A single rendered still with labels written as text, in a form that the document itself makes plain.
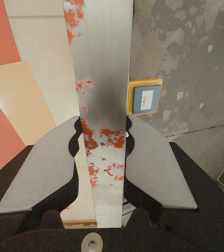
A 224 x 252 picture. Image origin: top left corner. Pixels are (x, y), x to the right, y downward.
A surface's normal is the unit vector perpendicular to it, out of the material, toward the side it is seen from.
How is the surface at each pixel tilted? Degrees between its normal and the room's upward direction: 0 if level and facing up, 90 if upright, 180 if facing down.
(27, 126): 16
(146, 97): 0
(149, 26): 0
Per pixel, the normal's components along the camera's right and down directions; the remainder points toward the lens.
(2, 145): 0.02, 0.53
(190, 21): 0.29, 0.51
